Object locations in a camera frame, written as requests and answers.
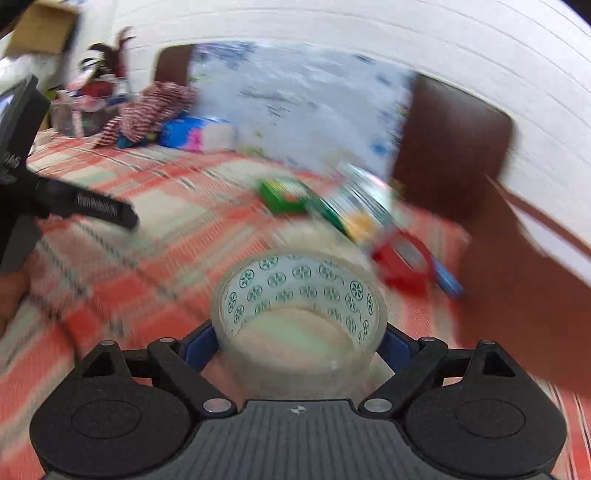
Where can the brown wooden chair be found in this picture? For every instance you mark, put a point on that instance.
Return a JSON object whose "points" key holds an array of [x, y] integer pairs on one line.
{"points": [[452, 138]]}

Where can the red tape roll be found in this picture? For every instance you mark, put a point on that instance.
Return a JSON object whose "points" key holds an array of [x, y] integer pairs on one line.
{"points": [[399, 263]]}

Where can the floral plastic package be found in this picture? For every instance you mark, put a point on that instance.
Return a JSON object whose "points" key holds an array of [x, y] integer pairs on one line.
{"points": [[300, 92]]}

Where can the clear packing tape roll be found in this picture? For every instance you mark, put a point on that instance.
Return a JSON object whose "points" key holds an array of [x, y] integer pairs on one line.
{"points": [[295, 277]]}

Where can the red white striped cloth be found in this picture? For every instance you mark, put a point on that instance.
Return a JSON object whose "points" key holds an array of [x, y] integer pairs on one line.
{"points": [[147, 108]]}

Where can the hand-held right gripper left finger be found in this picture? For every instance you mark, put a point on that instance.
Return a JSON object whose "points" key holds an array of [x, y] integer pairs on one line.
{"points": [[199, 344]]}

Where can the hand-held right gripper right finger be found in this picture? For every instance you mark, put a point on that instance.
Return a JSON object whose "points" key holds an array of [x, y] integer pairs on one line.
{"points": [[392, 346]]}

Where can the feathered toy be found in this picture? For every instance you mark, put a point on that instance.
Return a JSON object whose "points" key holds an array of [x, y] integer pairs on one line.
{"points": [[108, 60]]}

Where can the brown box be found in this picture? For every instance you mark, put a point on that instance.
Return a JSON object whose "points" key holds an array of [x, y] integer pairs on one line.
{"points": [[508, 286]]}

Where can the pen with blue cap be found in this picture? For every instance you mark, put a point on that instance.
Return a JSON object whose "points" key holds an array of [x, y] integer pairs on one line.
{"points": [[448, 279]]}

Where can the cardboard box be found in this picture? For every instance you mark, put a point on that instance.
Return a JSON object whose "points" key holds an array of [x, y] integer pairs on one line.
{"points": [[44, 27]]}

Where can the green box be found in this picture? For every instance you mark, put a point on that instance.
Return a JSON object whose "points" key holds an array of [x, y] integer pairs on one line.
{"points": [[284, 196]]}

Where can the person's left hand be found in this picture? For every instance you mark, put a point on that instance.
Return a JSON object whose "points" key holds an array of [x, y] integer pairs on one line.
{"points": [[11, 300]]}

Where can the clear plastic packet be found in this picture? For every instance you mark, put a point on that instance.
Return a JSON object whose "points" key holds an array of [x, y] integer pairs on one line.
{"points": [[369, 194]]}

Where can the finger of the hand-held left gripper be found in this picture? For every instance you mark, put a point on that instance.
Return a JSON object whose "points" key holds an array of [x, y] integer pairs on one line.
{"points": [[92, 203]]}

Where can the blue pink tissue pack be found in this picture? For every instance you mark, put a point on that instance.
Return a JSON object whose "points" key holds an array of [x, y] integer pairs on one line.
{"points": [[194, 134]]}

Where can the grey basket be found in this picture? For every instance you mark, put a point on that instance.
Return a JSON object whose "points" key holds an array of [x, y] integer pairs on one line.
{"points": [[76, 117]]}

